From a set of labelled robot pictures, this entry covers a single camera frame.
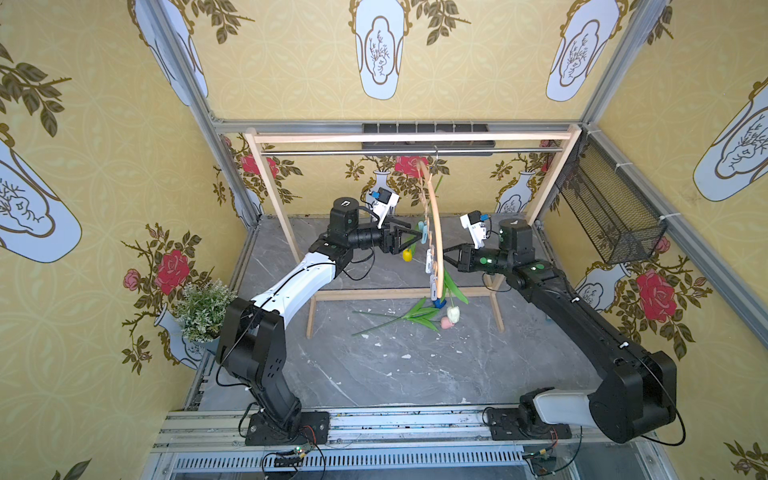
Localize curved wooden clip hanger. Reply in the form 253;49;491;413
415;160;445;300

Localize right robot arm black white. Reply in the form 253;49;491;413
443;220;681;444

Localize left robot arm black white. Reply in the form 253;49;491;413
216;197;422;435

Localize teal clothes peg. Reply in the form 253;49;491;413
418;221;429;244

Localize blue artificial tulip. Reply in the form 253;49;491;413
353;296;448;322

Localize pink artificial tulip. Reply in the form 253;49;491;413
352;316;454;336

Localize metal rack rod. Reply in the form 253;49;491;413
263;147;563;156

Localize potted white flower plant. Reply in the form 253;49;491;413
173;279;236;355

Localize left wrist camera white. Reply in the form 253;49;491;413
370;187;400;229

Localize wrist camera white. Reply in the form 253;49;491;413
460;210;489;249
370;187;400;229

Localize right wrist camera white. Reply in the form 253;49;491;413
460;210;489;249

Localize black wire mesh basket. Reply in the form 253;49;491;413
557;133;667;264

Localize wooden clothes rack frame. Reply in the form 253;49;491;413
244;123;582;337

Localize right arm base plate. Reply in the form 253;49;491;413
481;407;573;442

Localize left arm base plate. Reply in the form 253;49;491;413
245;411;330;446

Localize aluminium rail front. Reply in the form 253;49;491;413
152;404;607;453

